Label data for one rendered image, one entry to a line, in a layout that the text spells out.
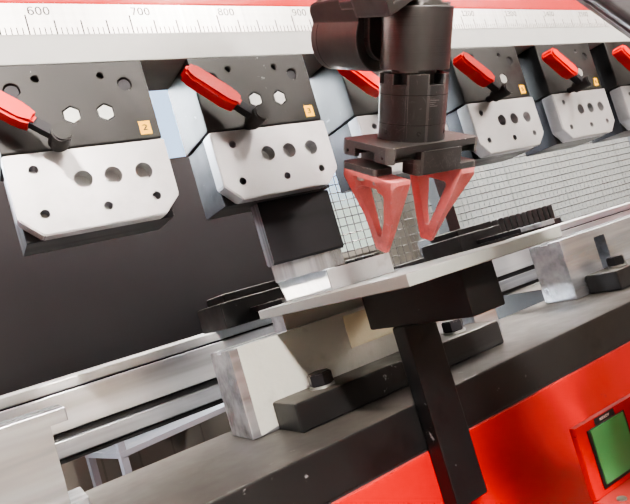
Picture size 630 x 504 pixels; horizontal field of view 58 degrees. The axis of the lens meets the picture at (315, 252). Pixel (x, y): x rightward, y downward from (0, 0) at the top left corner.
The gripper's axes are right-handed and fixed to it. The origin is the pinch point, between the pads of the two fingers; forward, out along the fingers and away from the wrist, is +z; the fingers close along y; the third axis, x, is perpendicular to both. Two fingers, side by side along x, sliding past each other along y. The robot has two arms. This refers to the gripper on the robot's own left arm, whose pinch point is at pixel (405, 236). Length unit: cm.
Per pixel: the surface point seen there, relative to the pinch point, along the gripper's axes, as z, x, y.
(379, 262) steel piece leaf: 5.9, -7.5, -3.4
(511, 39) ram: -16, -26, -45
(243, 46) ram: -16.2, -26.1, 2.4
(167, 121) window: 35, -330, -94
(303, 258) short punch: 7.8, -17.4, 0.2
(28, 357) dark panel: 33, -60, 29
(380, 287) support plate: 0.5, 6.6, 8.5
